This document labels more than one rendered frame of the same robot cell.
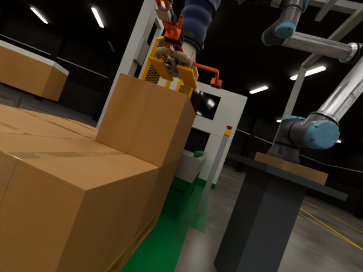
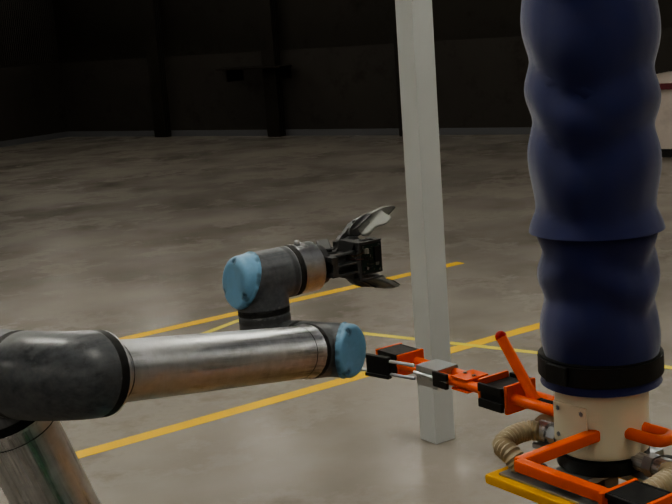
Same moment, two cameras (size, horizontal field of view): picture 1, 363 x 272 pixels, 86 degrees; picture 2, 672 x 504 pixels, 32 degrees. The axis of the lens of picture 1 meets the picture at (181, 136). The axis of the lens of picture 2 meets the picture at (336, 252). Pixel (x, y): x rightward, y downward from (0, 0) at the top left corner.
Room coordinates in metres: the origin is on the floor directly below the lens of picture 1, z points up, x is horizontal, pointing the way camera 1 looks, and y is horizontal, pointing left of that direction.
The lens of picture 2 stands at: (2.46, -1.59, 1.99)
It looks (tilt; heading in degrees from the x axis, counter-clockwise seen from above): 11 degrees down; 135
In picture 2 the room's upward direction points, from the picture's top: 4 degrees counter-clockwise
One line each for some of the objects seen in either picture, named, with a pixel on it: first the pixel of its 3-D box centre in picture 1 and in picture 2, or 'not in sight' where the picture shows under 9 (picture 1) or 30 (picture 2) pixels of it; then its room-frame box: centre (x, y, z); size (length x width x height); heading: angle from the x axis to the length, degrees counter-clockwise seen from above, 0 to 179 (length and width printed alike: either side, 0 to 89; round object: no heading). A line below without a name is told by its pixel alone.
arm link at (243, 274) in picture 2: (294, 1); (263, 278); (0.98, -0.30, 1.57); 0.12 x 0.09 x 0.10; 80
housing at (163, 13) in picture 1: (164, 11); (437, 374); (0.88, 0.27, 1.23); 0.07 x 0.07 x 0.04; 80
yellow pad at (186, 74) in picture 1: (188, 76); (568, 488); (1.32, 0.10, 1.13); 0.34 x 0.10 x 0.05; 170
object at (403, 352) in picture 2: not in sight; (399, 359); (0.74, 0.30, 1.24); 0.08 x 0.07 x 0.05; 170
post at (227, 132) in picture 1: (213, 171); not in sight; (2.20, -0.47, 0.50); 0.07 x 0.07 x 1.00; 80
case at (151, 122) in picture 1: (155, 125); not in sight; (1.33, 0.19, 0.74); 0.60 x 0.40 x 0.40; 171
